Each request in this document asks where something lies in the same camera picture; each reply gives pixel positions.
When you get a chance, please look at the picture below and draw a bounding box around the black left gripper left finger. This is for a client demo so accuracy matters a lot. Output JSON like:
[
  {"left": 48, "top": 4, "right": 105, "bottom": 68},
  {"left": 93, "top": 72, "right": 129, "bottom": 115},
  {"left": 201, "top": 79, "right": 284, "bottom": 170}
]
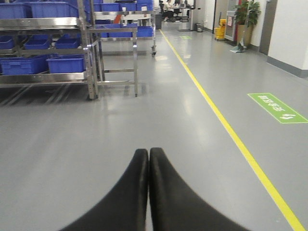
[{"left": 62, "top": 149, "right": 149, "bottom": 231}]

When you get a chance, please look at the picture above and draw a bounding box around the yellow mop bucket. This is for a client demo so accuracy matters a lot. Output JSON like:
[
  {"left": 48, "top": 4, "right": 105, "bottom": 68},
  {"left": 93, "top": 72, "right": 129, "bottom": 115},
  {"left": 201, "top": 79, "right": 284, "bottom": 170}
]
[{"left": 214, "top": 19, "right": 226, "bottom": 40}]

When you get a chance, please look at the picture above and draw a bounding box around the steel frame table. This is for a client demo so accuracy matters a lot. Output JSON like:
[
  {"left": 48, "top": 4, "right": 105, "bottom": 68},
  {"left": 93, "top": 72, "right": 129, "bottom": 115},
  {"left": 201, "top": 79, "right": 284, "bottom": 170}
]
[{"left": 88, "top": 11, "right": 139, "bottom": 98}]

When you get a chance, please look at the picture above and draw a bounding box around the blue bin lower left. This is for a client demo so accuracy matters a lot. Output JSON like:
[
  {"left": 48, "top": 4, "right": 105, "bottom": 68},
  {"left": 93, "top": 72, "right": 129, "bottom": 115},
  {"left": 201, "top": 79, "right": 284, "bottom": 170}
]
[{"left": 0, "top": 55, "right": 49, "bottom": 75}]

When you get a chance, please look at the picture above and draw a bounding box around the potted green plant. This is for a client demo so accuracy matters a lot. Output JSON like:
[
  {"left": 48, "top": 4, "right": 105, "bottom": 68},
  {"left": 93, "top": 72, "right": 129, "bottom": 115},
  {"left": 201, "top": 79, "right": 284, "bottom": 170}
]
[{"left": 234, "top": 0, "right": 261, "bottom": 47}]

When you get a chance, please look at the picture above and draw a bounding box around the blue bin lower right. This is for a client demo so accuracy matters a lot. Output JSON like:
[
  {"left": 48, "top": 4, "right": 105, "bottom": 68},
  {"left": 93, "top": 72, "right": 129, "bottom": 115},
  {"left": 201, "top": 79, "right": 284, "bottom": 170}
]
[{"left": 46, "top": 54, "right": 86, "bottom": 74}]

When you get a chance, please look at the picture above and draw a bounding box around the teal dustpan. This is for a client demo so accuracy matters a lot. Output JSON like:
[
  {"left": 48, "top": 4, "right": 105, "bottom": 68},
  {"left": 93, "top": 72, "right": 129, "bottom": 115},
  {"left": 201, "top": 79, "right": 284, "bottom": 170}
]
[{"left": 230, "top": 31, "right": 247, "bottom": 53}]

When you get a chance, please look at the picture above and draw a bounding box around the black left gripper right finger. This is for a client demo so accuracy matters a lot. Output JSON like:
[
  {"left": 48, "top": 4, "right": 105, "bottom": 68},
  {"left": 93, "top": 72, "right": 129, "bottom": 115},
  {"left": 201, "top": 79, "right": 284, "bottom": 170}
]
[{"left": 149, "top": 147, "right": 246, "bottom": 231}]

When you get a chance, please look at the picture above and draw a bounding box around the blue bin top shelf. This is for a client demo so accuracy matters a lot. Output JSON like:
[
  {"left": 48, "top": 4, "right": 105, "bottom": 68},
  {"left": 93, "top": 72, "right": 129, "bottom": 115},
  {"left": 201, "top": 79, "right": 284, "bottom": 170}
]
[{"left": 30, "top": 1, "right": 79, "bottom": 18}]

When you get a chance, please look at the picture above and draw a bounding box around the steel shelf rack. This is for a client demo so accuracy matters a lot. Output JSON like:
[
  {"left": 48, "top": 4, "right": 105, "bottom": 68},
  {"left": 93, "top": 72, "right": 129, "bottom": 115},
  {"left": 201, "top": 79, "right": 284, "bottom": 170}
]
[{"left": 0, "top": 0, "right": 98, "bottom": 99}]

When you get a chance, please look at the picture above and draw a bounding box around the blue bin shelf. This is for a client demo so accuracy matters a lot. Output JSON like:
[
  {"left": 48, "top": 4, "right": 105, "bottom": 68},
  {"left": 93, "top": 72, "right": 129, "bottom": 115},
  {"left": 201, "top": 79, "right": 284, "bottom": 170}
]
[
  {"left": 30, "top": 1, "right": 79, "bottom": 18},
  {"left": 24, "top": 38, "right": 51, "bottom": 50}
]

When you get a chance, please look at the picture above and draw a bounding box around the blue bin middle shelf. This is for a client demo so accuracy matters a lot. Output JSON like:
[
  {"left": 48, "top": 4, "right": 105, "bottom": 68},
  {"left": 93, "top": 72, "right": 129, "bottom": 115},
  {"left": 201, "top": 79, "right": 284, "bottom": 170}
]
[{"left": 24, "top": 38, "right": 51, "bottom": 50}]

